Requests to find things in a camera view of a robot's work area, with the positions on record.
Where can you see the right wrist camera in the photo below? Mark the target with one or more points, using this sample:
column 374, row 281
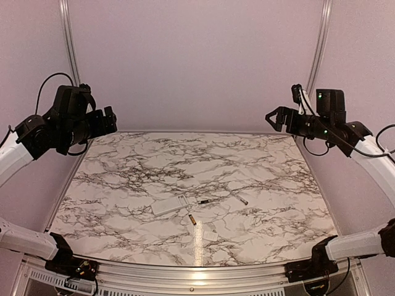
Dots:
column 300, row 97

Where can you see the front aluminium rail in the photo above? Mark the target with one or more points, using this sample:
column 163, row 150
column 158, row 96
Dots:
column 116, row 278

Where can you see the batteries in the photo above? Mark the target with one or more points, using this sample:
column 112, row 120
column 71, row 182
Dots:
column 192, row 220

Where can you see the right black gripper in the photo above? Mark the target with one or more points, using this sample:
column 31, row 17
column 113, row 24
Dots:
column 291, row 123

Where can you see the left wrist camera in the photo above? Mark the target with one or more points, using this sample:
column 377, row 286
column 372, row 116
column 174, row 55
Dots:
column 85, row 88

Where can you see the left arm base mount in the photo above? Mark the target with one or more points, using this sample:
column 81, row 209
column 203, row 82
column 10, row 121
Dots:
column 74, row 267

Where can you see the left aluminium frame post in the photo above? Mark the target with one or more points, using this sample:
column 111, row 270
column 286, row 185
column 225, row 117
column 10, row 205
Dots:
column 68, row 38

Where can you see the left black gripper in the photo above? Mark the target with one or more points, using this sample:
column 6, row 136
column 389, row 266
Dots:
column 100, row 128

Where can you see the white remote control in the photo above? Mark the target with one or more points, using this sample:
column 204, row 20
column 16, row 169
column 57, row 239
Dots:
column 172, row 204

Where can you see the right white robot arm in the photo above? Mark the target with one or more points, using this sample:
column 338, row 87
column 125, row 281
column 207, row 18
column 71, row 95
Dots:
column 355, row 141

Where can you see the aluminium frame post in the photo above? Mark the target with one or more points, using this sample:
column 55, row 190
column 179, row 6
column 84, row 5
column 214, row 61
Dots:
column 68, row 38
column 320, row 45

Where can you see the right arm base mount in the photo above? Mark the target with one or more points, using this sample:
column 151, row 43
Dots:
column 309, row 269

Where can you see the white battery cover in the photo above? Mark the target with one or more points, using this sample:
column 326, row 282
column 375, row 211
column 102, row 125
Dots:
column 210, row 236

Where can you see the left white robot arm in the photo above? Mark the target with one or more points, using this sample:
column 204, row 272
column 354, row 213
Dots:
column 72, row 119

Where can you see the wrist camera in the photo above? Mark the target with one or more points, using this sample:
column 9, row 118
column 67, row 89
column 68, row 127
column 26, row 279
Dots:
column 300, row 97
column 85, row 88

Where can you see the right aluminium frame post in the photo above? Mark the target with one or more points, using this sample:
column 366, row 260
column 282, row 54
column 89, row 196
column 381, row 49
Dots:
column 320, row 45

